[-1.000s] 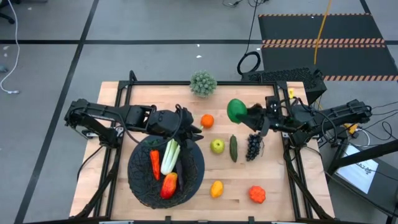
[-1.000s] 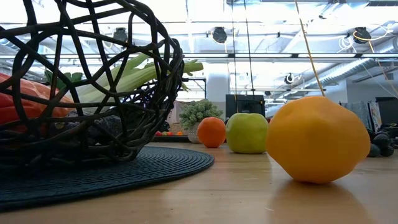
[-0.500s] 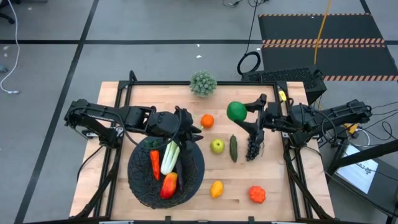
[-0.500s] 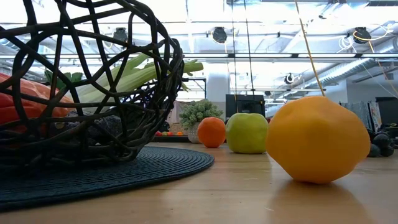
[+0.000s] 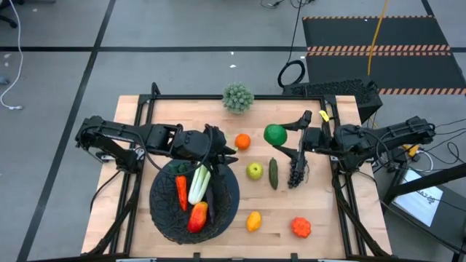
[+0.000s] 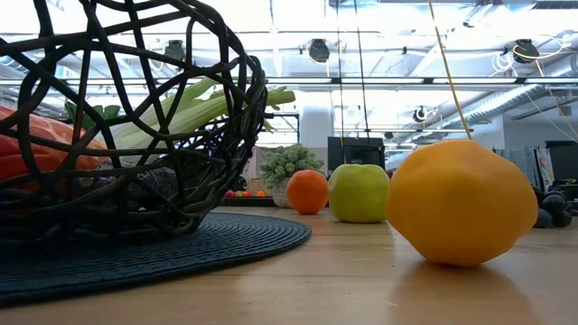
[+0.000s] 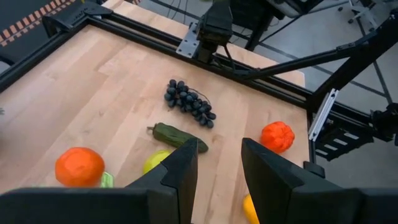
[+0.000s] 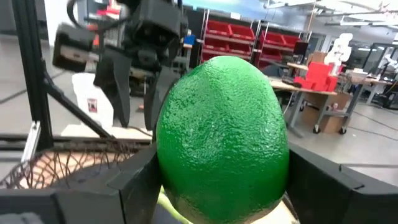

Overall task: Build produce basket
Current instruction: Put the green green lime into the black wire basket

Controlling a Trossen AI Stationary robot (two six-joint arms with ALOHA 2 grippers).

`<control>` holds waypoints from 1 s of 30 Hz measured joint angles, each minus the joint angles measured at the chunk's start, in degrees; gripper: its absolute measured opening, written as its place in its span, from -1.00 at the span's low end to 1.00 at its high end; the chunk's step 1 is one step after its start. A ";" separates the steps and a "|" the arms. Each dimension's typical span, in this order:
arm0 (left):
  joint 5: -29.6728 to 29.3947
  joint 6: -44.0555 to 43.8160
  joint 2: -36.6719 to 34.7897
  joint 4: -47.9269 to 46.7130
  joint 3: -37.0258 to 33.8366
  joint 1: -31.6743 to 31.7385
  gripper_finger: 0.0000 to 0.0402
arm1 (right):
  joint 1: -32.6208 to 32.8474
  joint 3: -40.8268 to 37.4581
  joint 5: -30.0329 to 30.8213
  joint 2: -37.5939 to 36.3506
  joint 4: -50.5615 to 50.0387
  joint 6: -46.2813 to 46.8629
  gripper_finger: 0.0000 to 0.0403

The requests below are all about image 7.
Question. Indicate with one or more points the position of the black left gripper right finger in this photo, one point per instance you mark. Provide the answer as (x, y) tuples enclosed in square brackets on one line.
[(280, 193)]

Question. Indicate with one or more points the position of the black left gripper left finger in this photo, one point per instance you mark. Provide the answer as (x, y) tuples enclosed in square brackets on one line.
[(183, 180)]

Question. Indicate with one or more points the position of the green white toy celery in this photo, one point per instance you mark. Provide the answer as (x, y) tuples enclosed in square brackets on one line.
[(107, 180)]

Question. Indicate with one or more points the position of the orange toy orange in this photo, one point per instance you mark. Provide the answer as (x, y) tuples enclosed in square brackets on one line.
[(80, 167)]

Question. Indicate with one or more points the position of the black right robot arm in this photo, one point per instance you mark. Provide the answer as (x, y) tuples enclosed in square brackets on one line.
[(214, 28)]

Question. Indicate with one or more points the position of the yellow toy lemon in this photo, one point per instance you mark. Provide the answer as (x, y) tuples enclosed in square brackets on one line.
[(249, 210)]

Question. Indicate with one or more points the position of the green toy apple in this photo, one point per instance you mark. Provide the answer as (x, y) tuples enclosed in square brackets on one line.
[(154, 160)]

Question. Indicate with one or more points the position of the dark green toy cucumber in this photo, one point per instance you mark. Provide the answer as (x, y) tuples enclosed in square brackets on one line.
[(174, 137)]

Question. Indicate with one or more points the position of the dark purple toy grapes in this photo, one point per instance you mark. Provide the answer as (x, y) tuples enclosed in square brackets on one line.
[(189, 102)]

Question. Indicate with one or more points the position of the black slotted tray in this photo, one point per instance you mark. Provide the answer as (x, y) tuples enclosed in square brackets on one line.
[(342, 143)]

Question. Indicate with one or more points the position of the black hazard-striped floor mat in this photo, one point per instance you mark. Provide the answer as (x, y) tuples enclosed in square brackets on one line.
[(12, 9)]

